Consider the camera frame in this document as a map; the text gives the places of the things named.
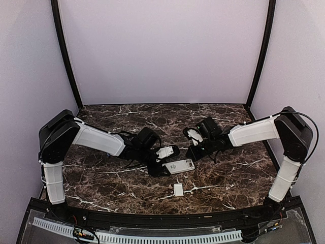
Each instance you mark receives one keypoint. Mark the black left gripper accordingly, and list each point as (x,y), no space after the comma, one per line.
(157,171)

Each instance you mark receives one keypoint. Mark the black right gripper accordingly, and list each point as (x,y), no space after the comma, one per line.
(195,156)

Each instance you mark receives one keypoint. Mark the white remote control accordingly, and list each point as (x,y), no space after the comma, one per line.
(180,166)

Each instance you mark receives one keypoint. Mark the white battery cover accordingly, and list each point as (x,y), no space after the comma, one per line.
(178,189)

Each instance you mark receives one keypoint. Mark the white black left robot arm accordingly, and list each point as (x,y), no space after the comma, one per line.
(64,130)

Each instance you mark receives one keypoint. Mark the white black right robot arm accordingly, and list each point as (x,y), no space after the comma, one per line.
(288,126)

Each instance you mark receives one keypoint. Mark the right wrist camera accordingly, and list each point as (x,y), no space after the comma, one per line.
(193,135)

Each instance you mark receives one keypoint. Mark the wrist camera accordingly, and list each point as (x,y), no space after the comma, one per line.
(193,135)
(167,152)

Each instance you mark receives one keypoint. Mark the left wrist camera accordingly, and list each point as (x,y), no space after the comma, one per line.
(167,152)

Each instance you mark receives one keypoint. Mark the black front rail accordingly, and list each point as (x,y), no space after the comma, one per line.
(246,218)

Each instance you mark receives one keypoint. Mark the black right corner frame post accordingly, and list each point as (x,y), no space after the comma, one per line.
(262,53)

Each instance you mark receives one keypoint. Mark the black corner frame post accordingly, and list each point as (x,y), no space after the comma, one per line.
(64,53)
(262,53)

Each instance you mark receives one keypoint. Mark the white slotted cable duct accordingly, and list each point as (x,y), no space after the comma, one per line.
(138,235)

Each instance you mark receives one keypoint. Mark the black left corner frame post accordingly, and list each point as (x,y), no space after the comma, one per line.
(64,53)

